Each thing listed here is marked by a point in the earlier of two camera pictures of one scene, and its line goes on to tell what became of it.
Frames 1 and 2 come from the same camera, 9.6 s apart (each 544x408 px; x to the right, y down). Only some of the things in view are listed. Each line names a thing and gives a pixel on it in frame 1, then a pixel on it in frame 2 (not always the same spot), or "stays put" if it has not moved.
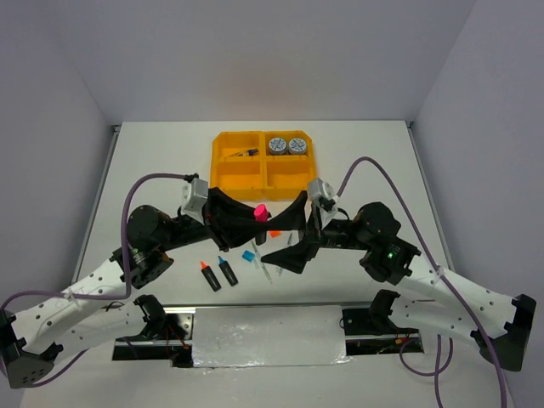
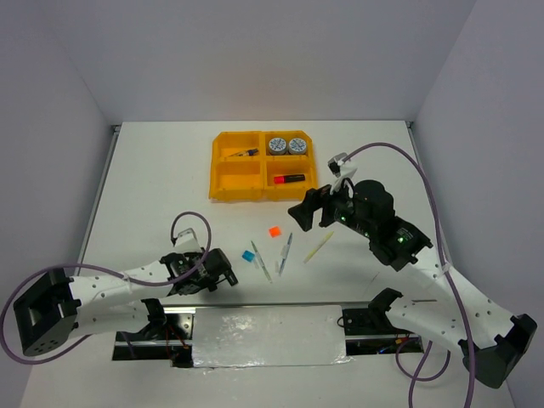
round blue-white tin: x=297 y=146 stays put
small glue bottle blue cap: x=246 y=153 stays put
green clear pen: x=263 y=264 stays put
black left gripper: x=229 y=221 → x=209 y=283
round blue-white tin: x=277 y=146 stays put
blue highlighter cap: x=248 y=255 stays put
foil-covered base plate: x=229 y=337 stays put
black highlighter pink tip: x=261 y=213 → x=288 y=178
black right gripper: x=294 y=257 → x=314 y=199
